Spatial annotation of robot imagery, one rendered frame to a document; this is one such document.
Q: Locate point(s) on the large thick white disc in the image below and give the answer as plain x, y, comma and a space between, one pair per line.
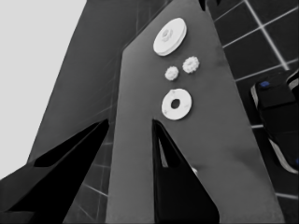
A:
174, 42

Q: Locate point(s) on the larger white toothed gear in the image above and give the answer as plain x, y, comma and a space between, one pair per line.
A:
194, 67

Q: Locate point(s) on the white round pinned carrier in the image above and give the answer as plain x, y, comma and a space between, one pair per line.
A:
170, 96

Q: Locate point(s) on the small white toothed gear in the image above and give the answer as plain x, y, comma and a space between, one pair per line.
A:
195, 171
175, 75

